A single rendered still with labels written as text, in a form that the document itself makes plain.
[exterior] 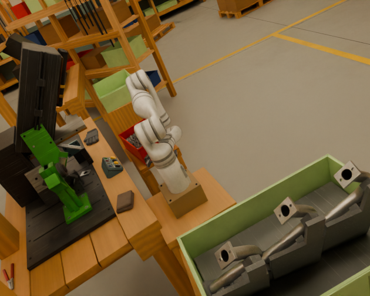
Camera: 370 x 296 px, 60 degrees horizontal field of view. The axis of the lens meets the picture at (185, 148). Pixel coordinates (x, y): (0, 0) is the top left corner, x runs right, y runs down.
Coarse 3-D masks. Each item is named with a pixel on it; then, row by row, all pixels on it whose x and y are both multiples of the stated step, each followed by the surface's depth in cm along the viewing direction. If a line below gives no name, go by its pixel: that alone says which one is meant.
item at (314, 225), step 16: (304, 224) 75; (320, 224) 73; (304, 240) 80; (320, 240) 82; (272, 256) 81; (288, 256) 83; (304, 256) 87; (320, 256) 92; (272, 272) 89; (288, 272) 94
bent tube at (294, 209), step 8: (288, 200) 73; (280, 208) 74; (288, 208) 76; (296, 208) 71; (304, 208) 75; (312, 208) 77; (280, 216) 75; (288, 216) 72; (296, 216) 74; (288, 232) 88; (296, 232) 85; (280, 240) 88; (288, 240) 86; (272, 248) 90; (280, 248) 88; (264, 256) 91
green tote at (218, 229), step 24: (312, 168) 114; (336, 168) 112; (264, 192) 112; (288, 192) 116; (216, 216) 110; (240, 216) 113; (264, 216) 117; (192, 240) 111; (216, 240) 114; (192, 264) 99; (336, 288) 77; (360, 288) 81
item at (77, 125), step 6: (72, 120) 190; (78, 120) 187; (66, 126) 186; (72, 126) 182; (78, 126) 179; (84, 126) 179; (60, 132) 182; (66, 132) 178; (72, 132) 177; (78, 132) 178; (60, 138) 175; (66, 138) 177; (30, 156) 172
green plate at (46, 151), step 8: (32, 128) 159; (40, 128) 160; (24, 136) 159; (32, 136) 160; (40, 136) 161; (48, 136) 162; (32, 144) 160; (40, 144) 162; (48, 144) 163; (32, 152) 161; (40, 152) 162; (48, 152) 163; (56, 152) 165; (40, 160) 163; (48, 160) 164; (56, 160) 165
